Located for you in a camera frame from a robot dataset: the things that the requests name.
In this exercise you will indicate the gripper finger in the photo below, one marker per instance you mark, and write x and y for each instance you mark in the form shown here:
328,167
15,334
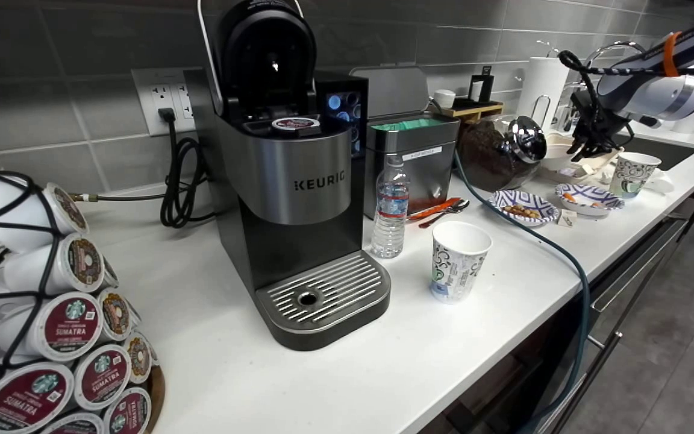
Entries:
577,146
594,152

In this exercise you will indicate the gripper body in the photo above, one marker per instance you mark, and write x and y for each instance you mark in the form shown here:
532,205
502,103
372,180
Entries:
601,120

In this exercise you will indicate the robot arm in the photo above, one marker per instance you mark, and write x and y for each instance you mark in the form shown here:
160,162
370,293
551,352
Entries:
654,96

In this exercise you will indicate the beige cardboard pack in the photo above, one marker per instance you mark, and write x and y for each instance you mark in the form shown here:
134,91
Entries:
588,169

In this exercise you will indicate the blue patterned bowl with food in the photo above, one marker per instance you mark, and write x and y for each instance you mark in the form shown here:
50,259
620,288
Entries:
525,208

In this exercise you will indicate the patterned paper cup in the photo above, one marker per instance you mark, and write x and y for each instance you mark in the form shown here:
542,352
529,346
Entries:
458,265
633,175

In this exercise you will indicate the paper towel roll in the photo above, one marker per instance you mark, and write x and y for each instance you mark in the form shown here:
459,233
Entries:
543,84

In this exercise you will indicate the small white packet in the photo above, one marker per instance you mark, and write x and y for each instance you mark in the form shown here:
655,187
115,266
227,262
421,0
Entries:
567,218

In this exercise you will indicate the sink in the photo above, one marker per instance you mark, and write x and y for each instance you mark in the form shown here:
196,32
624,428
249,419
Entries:
666,150

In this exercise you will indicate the crumpled white napkin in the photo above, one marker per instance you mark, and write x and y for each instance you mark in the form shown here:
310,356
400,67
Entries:
660,182

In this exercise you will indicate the chrome tap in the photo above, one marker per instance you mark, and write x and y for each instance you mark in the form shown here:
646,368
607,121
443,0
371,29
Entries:
615,47

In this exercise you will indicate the glass jar of coffee beans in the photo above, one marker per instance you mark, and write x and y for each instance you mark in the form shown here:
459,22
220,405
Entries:
491,154

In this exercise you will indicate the wooden tray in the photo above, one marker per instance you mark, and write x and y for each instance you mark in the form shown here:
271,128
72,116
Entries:
473,110

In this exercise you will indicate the black holder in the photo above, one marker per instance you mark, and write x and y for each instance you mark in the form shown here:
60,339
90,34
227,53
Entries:
481,84

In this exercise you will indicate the metal spoon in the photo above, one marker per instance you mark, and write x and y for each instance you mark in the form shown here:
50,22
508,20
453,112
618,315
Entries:
452,209

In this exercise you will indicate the small white cup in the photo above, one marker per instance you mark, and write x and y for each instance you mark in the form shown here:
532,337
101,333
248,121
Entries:
444,98

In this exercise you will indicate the orange plastic spoon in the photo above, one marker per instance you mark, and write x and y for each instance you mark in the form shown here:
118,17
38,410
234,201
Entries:
434,208

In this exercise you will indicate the metal bin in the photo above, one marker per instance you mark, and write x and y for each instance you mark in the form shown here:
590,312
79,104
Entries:
413,163

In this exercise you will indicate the metal bin lid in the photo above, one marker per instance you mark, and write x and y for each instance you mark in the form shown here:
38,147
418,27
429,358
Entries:
389,90

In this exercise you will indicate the clear plastic water bottle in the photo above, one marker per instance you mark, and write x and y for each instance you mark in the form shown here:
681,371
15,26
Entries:
390,211

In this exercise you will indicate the coffee pod with maroon lid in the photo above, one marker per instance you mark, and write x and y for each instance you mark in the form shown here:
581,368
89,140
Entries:
25,401
61,325
76,425
103,377
296,123
127,413

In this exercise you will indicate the black and silver coffee machine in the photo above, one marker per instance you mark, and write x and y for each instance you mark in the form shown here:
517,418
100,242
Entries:
290,181

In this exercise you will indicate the coffee pod with brown lid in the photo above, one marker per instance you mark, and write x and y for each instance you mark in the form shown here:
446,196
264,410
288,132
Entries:
115,313
28,214
139,357
64,265

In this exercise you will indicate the white wall socket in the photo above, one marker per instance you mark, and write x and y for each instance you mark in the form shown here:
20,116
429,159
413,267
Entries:
154,102

